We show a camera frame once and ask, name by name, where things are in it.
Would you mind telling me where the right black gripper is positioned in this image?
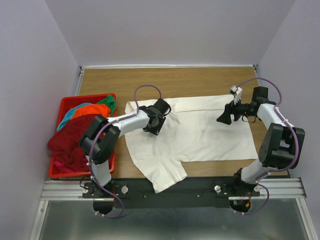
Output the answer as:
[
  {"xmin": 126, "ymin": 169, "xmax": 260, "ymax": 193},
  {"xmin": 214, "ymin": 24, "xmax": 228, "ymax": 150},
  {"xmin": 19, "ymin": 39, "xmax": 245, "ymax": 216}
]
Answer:
[{"xmin": 216, "ymin": 95, "xmax": 255, "ymax": 125}]

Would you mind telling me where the white t shirt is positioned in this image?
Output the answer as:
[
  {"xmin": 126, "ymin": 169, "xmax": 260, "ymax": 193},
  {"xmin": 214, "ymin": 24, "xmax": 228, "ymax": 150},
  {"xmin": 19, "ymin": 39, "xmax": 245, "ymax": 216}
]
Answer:
[{"xmin": 124, "ymin": 95, "xmax": 258, "ymax": 193}]

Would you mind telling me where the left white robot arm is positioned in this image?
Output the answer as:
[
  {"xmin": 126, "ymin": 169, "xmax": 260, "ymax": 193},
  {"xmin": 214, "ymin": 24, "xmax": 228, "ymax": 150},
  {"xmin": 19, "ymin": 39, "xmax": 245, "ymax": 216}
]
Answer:
[{"xmin": 79, "ymin": 98, "xmax": 172, "ymax": 198}]

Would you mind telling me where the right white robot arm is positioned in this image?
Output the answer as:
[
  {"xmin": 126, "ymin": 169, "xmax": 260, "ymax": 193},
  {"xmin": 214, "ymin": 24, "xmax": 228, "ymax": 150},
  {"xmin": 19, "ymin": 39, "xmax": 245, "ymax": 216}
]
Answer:
[{"xmin": 216, "ymin": 86, "xmax": 305, "ymax": 196}]

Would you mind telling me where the green t shirt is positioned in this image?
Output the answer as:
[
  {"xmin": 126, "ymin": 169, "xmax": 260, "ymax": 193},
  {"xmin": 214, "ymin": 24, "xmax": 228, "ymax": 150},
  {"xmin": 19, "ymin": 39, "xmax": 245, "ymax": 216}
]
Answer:
[{"xmin": 97, "ymin": 94, "xmax": 116, "ymax": 117}]

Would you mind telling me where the orange t shirt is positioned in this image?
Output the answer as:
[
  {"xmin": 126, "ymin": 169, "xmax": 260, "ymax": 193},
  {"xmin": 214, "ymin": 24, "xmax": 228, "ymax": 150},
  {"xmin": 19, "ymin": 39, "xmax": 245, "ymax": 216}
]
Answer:
[{"xmin": 71, "ymin": 104, "xmax": 111, "ymax": 120}]

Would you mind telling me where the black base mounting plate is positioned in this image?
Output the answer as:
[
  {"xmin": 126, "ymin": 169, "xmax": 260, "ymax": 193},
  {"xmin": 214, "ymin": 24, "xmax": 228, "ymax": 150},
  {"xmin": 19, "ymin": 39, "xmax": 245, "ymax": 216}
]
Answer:
[{"xmin": 82, "ymin": 176, "xmax": 263, "ymax": 210}]

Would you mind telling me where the teal t shirt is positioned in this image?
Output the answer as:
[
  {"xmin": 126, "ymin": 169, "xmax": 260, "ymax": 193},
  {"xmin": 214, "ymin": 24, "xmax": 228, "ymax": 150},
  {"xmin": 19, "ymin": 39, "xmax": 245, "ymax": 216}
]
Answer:
[{"xmin": 56, "ymin": 107, "xmax": 76, "ymax": 132}]

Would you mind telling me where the red plastic bin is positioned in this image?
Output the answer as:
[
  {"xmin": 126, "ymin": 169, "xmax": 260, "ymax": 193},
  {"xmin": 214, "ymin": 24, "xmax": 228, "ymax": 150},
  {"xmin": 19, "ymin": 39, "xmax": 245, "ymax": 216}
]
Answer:
[{"xmin": 48, "ymin": 93, "xmax": 117, "ymax": 179}]

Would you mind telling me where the dark red t shirt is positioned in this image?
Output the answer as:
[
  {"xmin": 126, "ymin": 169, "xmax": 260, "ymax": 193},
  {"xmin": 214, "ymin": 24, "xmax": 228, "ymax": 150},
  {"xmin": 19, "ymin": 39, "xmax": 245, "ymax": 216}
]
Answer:
[{"xmin": 47, "ymin": 114, "xmax": 97, "ymax": 178}]

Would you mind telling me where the pink t shirt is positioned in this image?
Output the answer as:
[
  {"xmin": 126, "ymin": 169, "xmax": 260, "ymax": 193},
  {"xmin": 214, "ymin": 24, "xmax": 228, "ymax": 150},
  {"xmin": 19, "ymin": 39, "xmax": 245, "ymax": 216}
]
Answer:
[{"xmin": 53, "ymin": 160, "xmax": 74, "ymax": 174}]

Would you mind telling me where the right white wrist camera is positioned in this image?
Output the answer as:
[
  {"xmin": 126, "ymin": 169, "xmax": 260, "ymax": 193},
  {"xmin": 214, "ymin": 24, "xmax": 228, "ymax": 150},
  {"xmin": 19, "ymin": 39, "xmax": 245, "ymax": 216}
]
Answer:
[{"xmin": 229, "ymin": 85, "xmax": 243, "ymax": 105}]

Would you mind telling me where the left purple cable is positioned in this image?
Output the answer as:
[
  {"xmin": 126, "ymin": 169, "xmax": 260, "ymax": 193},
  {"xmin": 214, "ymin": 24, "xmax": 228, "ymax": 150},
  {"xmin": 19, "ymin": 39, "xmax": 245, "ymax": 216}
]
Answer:
[{"xmin": 86, "ymin": 84, "xmax": 162, "ymax": 218}]

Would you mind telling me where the aluminium frame rail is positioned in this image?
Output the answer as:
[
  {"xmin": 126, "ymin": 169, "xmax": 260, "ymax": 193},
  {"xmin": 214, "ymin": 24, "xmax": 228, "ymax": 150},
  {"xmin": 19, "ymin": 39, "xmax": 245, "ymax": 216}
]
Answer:
[{"xmin": 30, "ymin": 177, "xmax": 316, "ymax": 240}]

